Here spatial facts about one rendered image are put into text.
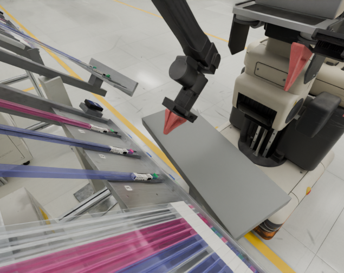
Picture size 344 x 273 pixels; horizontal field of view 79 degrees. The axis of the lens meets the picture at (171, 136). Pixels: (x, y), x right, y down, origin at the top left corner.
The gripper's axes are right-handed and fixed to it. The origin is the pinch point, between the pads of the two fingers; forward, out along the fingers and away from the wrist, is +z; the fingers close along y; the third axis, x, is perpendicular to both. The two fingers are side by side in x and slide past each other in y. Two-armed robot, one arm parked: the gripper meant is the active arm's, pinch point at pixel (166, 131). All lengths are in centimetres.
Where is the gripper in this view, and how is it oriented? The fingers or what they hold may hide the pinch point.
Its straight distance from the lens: 65.5
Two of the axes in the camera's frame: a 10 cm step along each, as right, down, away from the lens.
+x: 5.5, 1.4, 8.2
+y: 6.6, 5.3, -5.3
